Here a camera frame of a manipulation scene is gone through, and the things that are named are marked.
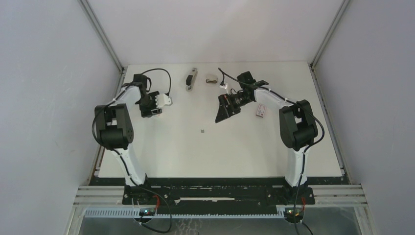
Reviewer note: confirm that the closed red staple box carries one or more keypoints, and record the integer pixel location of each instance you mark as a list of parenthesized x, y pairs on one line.
[(261, 110)]

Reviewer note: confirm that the right controller board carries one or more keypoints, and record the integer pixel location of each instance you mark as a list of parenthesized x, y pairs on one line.
[(294, 216)]

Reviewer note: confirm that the controller board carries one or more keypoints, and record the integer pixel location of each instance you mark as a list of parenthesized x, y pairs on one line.
[(294, 216), (147, 212)]

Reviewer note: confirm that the left aluminium frame post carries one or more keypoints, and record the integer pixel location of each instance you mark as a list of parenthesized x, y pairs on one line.
[(102, 35)]

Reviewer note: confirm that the right aluminium frame post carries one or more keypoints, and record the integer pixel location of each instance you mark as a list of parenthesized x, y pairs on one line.
[(330, 32)]

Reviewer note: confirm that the aluminium frame post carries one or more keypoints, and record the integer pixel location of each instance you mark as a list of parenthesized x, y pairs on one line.
[(330, 32), (102, 35)]

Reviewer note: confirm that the white cable duct rail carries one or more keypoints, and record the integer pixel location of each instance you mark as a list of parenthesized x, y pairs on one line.
[(134, 213)]

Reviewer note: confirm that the small beige stapler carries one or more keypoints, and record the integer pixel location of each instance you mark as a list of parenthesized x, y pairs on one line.
[(211, 79)]

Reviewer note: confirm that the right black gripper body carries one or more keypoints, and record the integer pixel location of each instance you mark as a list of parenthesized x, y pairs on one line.
[(237, 101)]

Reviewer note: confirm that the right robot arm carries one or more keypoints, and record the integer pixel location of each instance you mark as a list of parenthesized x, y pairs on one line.
[(298, 127)]

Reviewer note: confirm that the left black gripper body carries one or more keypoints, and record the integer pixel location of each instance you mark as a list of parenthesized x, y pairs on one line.
[(147, 104)]

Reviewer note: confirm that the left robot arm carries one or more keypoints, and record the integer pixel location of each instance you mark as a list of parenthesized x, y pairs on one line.
[(113, 129)]

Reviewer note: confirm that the grey black long stapler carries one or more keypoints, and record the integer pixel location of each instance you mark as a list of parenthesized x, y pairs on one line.
[(190, 80)]

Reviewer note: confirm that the left controller board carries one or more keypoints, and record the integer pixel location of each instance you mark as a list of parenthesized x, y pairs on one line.
[(147, 212)]

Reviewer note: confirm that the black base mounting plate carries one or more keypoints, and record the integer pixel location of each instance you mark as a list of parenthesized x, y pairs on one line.
[(209, 195)]

